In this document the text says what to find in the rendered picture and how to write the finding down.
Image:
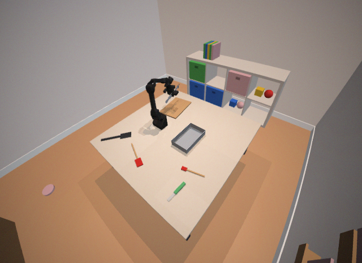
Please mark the wooden board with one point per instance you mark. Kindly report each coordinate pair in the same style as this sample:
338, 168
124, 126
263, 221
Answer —
175, 107

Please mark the grey rectangular roasting tin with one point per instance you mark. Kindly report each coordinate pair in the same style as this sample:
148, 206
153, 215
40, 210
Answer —
188, 138

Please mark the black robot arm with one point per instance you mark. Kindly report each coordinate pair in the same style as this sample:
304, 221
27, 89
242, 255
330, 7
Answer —
154, 112

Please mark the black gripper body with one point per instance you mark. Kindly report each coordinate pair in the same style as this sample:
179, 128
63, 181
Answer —
174, 92

